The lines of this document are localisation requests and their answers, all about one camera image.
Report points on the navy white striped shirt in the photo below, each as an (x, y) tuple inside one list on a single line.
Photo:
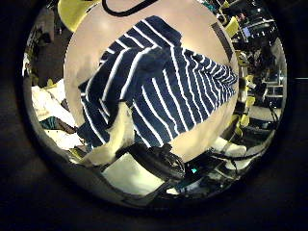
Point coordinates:
[(166, 93)]

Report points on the teal cloth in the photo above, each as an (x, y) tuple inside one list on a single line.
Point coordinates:
[(53, 122)]

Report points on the white cloth pile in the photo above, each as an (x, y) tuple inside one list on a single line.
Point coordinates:
[(48, 102)]

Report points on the black box with green light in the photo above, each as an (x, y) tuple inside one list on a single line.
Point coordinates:
[(202, 168)]

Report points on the yellow-green chair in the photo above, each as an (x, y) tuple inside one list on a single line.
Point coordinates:
[(231, 27), (73, 12)]

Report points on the dark strip on table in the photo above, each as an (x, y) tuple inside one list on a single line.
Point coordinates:
[(221, 40)]

